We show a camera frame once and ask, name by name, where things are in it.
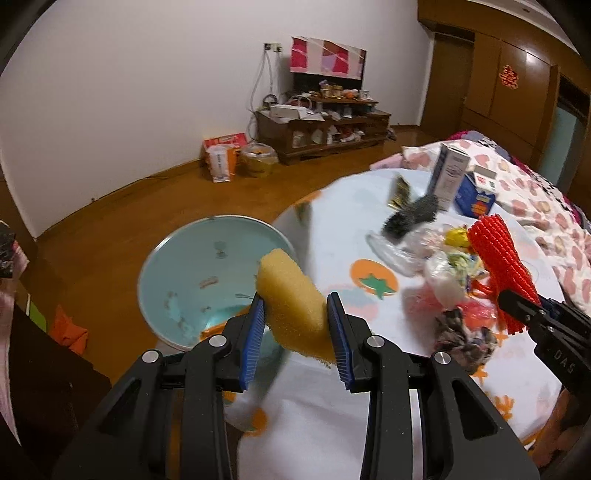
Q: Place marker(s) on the orange white bag on floor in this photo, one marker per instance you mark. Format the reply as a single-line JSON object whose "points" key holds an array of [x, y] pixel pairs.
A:
{"points": [[231, 138]]}

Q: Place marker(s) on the yellow sponge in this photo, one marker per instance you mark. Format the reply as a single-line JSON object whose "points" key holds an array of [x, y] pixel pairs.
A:
{"points": [[291, 300]]}

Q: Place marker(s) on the dark snack wrapper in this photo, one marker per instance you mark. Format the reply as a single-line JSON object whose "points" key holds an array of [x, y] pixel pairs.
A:
{"points": [[399, 191]]}

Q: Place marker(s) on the yellow plastic tub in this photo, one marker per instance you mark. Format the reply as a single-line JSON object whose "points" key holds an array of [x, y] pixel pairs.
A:
{"points": [[258, 161]]}

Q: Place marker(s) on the white paper bag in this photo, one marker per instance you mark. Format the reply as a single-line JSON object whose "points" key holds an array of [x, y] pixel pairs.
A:
{"points": [[221, 164]]}

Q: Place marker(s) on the plain clear plastic bag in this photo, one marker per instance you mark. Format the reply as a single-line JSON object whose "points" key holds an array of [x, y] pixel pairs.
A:
{"points": [[392, 254]]}

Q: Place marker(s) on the red foam net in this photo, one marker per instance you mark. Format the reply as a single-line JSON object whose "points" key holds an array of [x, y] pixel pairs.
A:
{"points": [[494, 249]]}

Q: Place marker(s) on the pink heart print blanket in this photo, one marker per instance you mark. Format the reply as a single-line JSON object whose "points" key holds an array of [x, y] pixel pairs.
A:
{"points": [[545, 207]]}

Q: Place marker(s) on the tall white carton box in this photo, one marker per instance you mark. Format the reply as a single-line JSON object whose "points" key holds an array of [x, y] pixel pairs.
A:
{"points": [[450, 175]]}

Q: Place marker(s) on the TV with patchwork cloth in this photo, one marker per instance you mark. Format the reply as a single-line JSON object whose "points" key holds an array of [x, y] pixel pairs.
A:
{"points": [[323, 55]]}

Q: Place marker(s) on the patterned cloth rag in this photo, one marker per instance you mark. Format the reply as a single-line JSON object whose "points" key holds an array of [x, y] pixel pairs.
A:
{"points": [[464, 341]]}

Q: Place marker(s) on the row of small jars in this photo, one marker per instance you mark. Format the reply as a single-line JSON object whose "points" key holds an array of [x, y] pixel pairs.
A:
{"points": [[341, 91]]}

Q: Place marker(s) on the wooden door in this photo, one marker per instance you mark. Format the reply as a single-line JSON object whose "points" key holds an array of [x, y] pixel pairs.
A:
{"points": [[452, 83]]}

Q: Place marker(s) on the light blue basin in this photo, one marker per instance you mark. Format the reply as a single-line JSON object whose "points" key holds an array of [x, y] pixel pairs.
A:
{"points": [[203, 249]]}

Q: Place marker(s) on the red paper decoration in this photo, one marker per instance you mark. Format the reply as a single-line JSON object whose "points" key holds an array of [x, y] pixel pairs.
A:
{"points": [[508, 76]]}

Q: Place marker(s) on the green board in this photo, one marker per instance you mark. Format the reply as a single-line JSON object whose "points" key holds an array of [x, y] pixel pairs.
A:
{"points": [[36, 313]]}

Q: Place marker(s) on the wall power outlet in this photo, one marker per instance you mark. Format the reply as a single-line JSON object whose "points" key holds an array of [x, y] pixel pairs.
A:
{"points": [[273, 47]]}

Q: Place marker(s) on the black scouring pad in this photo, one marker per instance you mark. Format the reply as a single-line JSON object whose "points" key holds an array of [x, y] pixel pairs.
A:
{"points": [[411, 216]]}

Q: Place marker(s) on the blue cardboard box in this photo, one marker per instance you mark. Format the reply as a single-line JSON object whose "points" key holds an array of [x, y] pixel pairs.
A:
{"points": [[475, 201]]}

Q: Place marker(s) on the black printed cloth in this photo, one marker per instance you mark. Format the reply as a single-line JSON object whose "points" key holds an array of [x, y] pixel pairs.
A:
{"points": [[5, 249]]}

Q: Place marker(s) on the black television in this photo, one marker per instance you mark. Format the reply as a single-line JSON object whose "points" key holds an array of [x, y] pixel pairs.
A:
{"points": [[304, 82]]}

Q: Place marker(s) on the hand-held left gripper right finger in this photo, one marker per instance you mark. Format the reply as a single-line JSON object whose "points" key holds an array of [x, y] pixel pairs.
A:
{"points": [[340, 344]]}

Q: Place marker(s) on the wooden television stand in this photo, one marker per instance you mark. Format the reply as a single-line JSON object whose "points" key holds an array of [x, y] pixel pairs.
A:
{"points": [[277, 134]]}

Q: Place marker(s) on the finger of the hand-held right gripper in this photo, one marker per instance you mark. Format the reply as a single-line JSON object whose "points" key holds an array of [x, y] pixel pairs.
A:
{"points": [[565, 311], [519, 309]]}

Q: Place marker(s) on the wooden wardrobe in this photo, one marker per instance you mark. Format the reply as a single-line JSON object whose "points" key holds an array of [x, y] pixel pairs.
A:
{"points": [[521, 46]]}

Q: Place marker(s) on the pink striped cloth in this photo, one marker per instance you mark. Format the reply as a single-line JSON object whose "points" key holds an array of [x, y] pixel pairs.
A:
{"points": [[14, 286]]}

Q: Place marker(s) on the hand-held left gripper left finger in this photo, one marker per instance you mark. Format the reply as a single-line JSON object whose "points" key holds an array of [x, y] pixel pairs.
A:
{"points": [[251, 344]]}

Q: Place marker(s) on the orange cloth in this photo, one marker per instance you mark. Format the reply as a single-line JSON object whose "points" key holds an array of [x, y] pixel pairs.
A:
{"points": [[69, 330]]}

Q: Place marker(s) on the flat white box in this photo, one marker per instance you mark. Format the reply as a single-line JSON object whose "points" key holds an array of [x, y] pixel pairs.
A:
{"points": [[286, 110]]}

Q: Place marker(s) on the dark wooden cabinet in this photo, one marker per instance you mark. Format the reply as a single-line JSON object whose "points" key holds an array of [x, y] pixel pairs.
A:
{"points": [[41, 392]]}

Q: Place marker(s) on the white tablecloth orange fruit print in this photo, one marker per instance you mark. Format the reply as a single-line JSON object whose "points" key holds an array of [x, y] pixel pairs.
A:
{"points": [[323, 244]]}

